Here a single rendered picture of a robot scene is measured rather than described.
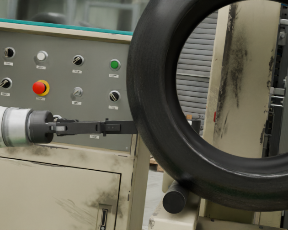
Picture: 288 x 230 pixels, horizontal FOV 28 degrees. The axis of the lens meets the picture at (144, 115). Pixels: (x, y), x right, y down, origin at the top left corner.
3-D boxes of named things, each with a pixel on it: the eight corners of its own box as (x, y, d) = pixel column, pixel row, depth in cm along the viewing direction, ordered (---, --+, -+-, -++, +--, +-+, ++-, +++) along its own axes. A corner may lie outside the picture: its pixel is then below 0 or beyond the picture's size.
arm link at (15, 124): (16, 107, 135) (40, 106, 134) (17, 145, 135) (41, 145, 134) (1, 107, 126) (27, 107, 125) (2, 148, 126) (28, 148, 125)
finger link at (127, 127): (106, 120, 127) (105, 120, 127) (137, 120, 126) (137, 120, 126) (106, 133, 127) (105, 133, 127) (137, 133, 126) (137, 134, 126)
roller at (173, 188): (198, 175, 146) (188, 189, 147) (183, 165, 147) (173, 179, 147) (189, 200, 112) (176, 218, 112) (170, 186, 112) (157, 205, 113)
